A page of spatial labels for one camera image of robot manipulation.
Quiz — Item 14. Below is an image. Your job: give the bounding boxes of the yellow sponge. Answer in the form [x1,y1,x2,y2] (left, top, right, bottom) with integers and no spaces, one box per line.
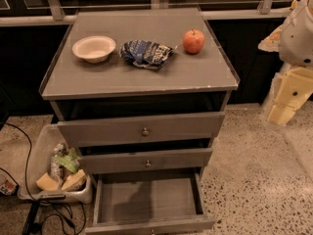
[36,172,60,191]
[62,169,86,191]

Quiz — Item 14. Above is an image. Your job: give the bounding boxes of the blue crumpled chip bag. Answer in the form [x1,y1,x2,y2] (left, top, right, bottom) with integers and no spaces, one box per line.
[119,40,173,71]

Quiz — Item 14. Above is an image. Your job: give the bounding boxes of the clear plastic bin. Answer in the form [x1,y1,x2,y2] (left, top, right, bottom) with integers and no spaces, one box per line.
[18,124,93,204]

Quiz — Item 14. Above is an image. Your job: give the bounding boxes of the clear plastic bottle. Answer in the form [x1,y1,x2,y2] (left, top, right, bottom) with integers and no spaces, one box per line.
[50,143,66,178]

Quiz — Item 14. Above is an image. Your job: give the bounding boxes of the grey drawer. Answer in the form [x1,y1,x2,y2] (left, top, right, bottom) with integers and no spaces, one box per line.
[85,169,214,235]
[57,112,225,147]
[78,148,212,174]

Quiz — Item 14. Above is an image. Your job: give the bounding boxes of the small red white box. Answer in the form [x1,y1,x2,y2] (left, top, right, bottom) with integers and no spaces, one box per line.
[0,175,17,196]

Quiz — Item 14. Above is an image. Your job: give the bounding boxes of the green snack packet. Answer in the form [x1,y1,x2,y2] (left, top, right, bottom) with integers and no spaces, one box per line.
[54,152,80,173]

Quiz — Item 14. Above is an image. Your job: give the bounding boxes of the grey middle drawer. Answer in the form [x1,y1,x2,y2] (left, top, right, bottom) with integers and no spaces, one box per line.
[78,148,212,174]

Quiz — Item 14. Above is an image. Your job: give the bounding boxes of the white paper bowl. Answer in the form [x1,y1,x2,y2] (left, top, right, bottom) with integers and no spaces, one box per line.
[72,36,116,64]

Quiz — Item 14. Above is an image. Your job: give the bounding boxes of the yellow sponge left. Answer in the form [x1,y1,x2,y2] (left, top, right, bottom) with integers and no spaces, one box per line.
[36,172,60,191]

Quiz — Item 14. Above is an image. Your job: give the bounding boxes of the yellow sponge right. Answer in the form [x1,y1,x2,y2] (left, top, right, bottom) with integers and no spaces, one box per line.
[62,169,86,191]

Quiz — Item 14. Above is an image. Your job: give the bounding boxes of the grey top drawer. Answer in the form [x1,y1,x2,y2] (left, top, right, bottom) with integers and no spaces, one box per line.
[57,112,225,147]

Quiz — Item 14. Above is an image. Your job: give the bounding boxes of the black cable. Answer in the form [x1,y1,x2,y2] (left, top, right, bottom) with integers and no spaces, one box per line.
[0,121,87,235]

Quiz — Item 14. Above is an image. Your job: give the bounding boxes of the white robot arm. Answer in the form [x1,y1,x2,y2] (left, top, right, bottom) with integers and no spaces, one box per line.
[258,0,313,125]

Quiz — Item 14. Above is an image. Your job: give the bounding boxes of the grey bottom drawer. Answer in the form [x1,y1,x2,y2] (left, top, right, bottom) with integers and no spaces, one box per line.
[85,169,214,235]

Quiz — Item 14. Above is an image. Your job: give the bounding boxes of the grey drawer cabinet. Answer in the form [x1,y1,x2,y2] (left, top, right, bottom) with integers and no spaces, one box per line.
[38,7,241,181]

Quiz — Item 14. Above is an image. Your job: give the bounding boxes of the red apple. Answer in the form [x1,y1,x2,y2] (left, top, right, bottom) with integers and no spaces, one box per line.
[183,29,205,54]

